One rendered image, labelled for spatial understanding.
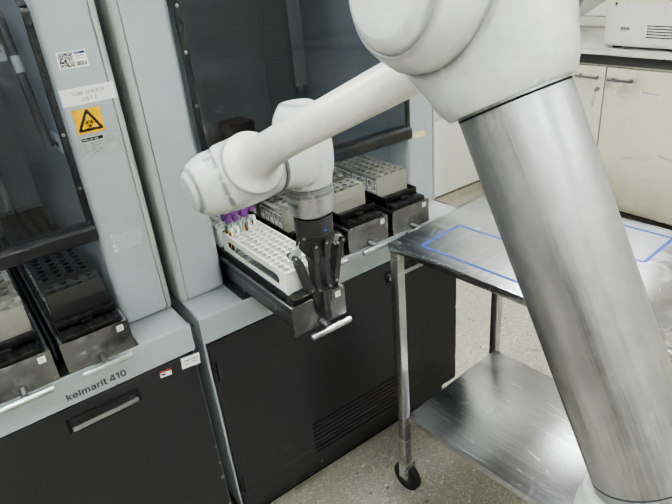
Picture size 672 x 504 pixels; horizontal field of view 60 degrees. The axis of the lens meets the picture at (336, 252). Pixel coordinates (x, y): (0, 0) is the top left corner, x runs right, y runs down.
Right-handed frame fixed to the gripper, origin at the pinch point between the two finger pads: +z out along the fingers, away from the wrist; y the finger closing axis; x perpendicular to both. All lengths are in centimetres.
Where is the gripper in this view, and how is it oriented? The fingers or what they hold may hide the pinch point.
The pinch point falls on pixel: (323, 302)
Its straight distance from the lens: 119.8
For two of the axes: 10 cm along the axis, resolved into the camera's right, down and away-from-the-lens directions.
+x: 5.9, 3.1, -7.4
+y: -8.0, 3.4, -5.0
